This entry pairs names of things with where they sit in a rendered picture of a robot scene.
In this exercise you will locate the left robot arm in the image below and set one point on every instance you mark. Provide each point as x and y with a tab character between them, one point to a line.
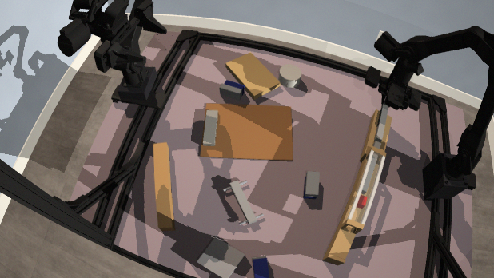
77	33

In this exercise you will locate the orange-brown wooden clipboard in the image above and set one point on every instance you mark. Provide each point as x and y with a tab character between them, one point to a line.
243	132

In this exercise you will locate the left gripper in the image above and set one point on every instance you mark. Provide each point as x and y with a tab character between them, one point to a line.
114	54

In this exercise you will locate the orange flat bar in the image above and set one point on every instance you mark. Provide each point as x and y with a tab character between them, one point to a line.
164	202

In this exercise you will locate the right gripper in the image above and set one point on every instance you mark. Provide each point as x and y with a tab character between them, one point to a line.
373	78

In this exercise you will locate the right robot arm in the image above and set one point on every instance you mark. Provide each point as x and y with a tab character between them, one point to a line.
420	47

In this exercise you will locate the tan flat rectangular board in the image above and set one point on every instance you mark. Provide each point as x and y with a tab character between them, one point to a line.
251	73

